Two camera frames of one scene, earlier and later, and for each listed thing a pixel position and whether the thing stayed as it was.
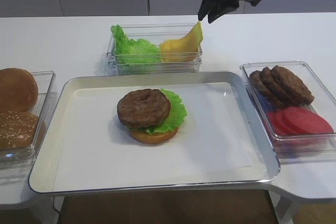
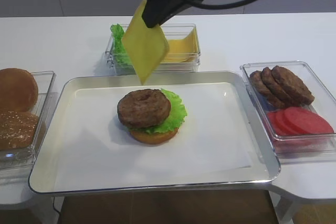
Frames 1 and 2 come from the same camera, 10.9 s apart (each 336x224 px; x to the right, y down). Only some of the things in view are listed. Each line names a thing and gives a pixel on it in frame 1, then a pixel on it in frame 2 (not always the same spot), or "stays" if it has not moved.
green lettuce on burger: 175,118 stays
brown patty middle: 285,99 stays
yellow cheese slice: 187,45 -> 147,46
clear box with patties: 300,113 stays
